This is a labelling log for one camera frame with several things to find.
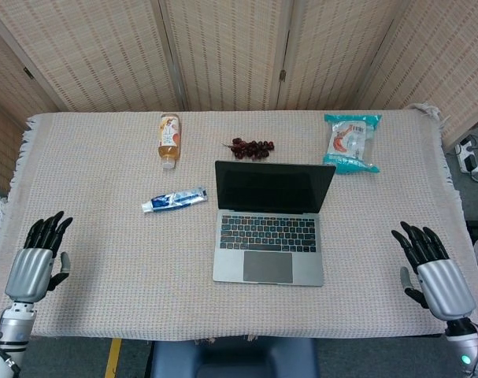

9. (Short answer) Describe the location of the woven folding screen panel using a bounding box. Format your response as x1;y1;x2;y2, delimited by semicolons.
276;0;411;111
0;19;58;194
0;0;188;113
157;0;298;112
356;0;478;150

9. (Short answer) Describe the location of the beige woven tablecloth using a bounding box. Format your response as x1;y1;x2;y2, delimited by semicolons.
0;102;478;343

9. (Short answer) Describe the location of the teal snack bag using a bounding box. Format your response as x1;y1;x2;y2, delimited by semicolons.
323;113;383;175

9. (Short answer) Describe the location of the dark red grape bunch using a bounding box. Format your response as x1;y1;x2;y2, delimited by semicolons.
222;137;276;161

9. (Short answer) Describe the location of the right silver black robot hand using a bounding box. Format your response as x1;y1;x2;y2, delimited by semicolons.
391;220;478;321

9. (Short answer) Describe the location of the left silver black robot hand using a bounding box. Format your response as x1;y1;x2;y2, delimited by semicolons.
4;210;74;304

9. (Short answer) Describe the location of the blue white toothpaste tube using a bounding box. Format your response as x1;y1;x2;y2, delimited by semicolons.
140;187;209;214

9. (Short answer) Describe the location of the white power strip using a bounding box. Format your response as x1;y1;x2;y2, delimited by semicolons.
454;136;478;174

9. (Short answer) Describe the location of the silver laptop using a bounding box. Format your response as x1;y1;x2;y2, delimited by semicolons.
212;160;337;287

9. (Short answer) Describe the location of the orange juice bottle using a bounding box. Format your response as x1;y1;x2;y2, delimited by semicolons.
157;113;182;170

